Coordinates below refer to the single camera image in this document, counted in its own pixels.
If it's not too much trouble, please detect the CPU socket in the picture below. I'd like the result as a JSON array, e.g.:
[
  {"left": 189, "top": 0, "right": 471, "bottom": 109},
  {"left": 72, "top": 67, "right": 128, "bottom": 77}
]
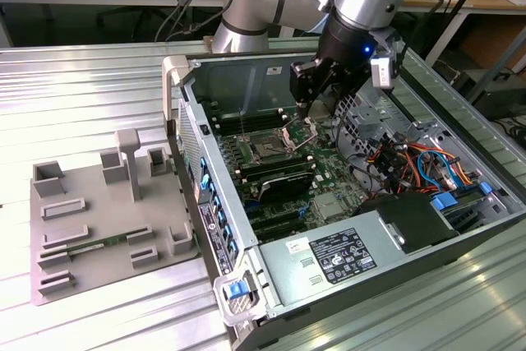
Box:
[{"left": 246, "top": 131, "right": 288, "bottom": 163}]

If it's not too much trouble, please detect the orange wire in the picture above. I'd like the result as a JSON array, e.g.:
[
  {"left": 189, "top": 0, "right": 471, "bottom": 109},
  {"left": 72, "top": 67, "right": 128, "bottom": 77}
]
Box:
[{"left": 404, "top": 143, "right": 482, "bottom": 187}]

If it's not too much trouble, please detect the open grey PC case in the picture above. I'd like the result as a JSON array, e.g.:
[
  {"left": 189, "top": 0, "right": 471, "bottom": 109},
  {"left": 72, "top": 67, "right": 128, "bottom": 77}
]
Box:
[{"left": 162, "top": 47, "right": 526, "bottom": 351}]

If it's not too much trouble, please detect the black expansion card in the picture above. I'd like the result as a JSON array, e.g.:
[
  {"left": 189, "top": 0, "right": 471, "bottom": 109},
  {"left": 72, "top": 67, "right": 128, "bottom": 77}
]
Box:
[{"left": 256, "top": 170, "right": 314, "bottom": 205}]

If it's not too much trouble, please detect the blue case latch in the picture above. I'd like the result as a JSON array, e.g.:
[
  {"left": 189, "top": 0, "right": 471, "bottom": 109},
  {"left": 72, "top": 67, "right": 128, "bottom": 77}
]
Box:
[{"left": 227, "top": 280, "right": 247, "bottom": 299}]

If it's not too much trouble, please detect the metal socket cover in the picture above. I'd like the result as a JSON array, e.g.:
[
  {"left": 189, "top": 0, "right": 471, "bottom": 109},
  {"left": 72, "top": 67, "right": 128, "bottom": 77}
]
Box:
[{"left": 279, "top": 114, "right": 320, "bottom": 151}]

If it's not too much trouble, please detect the black desktop computer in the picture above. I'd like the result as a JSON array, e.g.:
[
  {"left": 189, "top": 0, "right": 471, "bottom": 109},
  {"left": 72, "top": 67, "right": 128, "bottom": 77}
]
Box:
[{"left": 468, "top": 79, "right": 526, "bottom": 122}]

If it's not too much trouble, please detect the grey parts rack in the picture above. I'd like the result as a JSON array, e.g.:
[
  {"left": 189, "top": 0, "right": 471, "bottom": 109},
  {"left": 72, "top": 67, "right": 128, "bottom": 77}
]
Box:
[{"left": 30, "top": 128, "right": 202, "bottom": 307}]

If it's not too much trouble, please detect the grey power supply unit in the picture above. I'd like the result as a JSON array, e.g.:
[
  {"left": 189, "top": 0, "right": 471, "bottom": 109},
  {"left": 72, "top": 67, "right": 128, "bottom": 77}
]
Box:
[{"left": 257, "top": 210, "right": 406, "bottom": 313}]

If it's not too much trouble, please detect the silver chipset heatsink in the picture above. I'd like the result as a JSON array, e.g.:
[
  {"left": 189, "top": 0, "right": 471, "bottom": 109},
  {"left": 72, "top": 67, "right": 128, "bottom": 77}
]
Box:
[{"left": 318, "top": 193, "right": 351, "bottom": 220}]

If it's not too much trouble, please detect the green RAM stick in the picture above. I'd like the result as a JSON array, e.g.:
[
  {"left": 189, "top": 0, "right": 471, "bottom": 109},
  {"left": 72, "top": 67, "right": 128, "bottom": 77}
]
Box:
[{"left": 65, "top": 233, "right": 131, "bottom": 254}]

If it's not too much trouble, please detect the blue wire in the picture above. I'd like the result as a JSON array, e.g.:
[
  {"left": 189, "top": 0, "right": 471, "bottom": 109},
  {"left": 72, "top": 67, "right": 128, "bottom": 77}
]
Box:
[{"left": 415, "top": 148, "right": 458, "bottom": 192}]

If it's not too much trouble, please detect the blue disk carrier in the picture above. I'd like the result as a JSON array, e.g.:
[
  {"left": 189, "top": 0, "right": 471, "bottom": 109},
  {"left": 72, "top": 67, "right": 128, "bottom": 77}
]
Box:
[{"left": 430, "top": 192, "right": 459, "bottom": 215}]

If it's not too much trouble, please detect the silver drive cage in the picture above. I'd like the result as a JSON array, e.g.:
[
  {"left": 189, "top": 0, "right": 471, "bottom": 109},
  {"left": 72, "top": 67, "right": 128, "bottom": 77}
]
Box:
[{"left": 335, "top": 87, "right": 413, "bottom": 155}]

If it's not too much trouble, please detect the green motherboard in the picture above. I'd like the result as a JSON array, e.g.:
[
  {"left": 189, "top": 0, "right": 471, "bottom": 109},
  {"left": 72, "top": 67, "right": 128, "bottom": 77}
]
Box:
[{"left": 205, "top": 95, "right": 373, "bottom": 245}]

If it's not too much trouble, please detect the black expansion slot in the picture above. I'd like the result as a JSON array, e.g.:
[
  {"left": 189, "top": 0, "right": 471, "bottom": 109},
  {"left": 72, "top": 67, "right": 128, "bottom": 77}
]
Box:
[
  {"left": 246, "top": 207, "right": 304, "bottom": 229},
  {"left": 251, "top": 219, "right": 308, "bottom": 242}
]

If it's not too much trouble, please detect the black plastic shroud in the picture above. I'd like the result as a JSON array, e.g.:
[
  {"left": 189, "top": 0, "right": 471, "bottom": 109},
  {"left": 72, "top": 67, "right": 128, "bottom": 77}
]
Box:
[{"left": 353, "top": 192, "right": 460, "bottom": 256}]

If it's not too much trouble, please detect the black RAM slot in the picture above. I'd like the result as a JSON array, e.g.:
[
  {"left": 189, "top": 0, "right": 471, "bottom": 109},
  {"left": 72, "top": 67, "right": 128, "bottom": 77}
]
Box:
[
  {"left": 214, "top": 116, "right": 287, "bottom": 132},
  {"left": 212, "top": 108, "right": 284, "bottom": 122},
  {"left": 236, "top": 155, "right": 308, "bottom": 172},
  {"left": 240, "top": 164, "right": 312, "bottom": 182}
]

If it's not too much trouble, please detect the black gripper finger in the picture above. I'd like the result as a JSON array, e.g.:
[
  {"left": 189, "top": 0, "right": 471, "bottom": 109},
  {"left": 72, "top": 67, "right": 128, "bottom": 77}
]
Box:
[
  {"left": 290, "top": 58, "right": 330, "bottom": 120},
  {"left": 328, "top": 73, "right": 365, "bottom": 105}
]

